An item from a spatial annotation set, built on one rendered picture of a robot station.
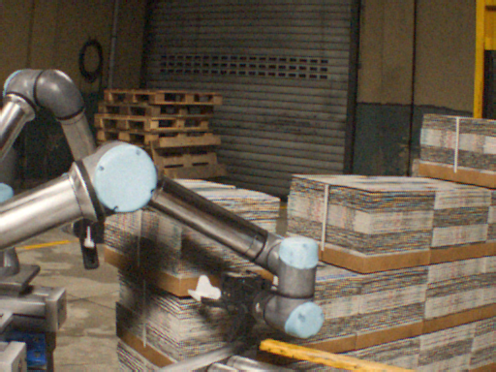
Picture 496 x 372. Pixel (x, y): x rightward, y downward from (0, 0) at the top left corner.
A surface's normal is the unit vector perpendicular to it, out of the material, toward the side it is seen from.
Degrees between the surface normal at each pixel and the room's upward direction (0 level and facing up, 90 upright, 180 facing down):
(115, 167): 87
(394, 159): 90
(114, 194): 86
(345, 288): 90
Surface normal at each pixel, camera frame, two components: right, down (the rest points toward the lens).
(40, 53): 0.83, 0.11
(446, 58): -0.55, 0.07
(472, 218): 0.55, 0.13
